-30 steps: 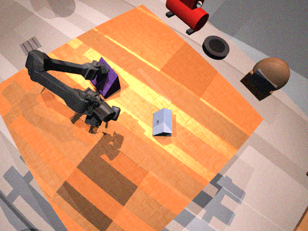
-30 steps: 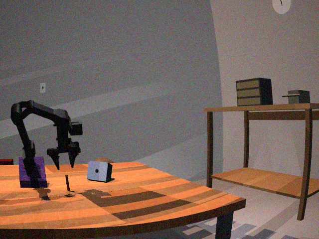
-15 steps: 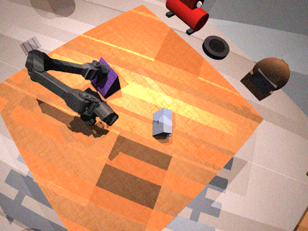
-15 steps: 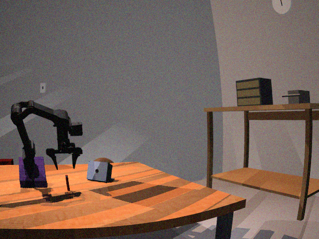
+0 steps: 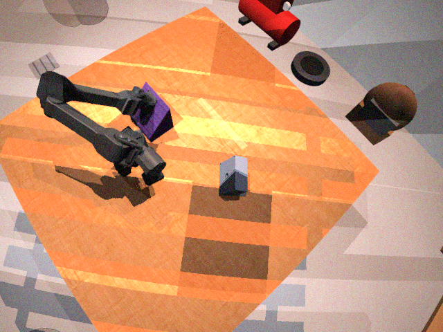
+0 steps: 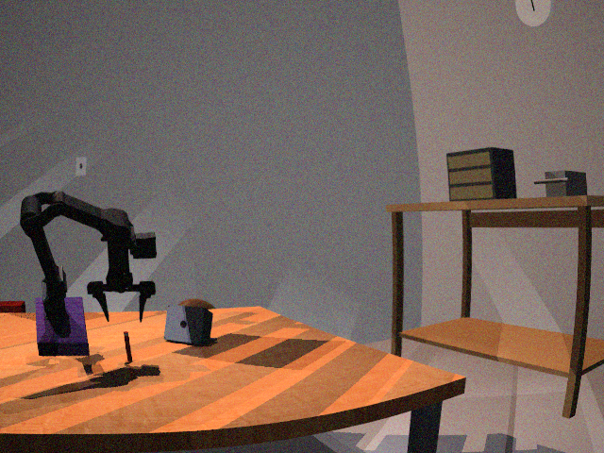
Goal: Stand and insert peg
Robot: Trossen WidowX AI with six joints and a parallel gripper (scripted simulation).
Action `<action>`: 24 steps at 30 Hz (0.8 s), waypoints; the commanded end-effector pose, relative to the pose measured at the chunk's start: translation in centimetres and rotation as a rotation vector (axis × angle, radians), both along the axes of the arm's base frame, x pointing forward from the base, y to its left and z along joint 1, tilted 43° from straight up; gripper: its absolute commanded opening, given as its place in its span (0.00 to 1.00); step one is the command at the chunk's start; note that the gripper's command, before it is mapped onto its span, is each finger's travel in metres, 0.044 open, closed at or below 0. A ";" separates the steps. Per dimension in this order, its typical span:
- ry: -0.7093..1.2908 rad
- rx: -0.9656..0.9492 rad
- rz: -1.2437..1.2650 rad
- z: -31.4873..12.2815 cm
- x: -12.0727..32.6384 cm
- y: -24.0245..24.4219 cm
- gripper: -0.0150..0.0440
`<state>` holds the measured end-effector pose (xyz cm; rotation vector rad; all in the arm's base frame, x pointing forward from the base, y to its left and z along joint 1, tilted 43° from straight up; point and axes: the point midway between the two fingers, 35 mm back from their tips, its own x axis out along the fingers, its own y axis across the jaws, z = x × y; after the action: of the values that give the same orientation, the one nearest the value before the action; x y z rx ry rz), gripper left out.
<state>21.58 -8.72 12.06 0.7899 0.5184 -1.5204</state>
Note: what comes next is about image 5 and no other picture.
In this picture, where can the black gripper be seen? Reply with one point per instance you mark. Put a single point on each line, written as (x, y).
(147, 179)

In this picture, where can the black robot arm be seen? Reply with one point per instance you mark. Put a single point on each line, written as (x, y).
(126, 148)

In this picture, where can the grey sloped panel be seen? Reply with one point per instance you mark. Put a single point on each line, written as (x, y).
(233, 178)

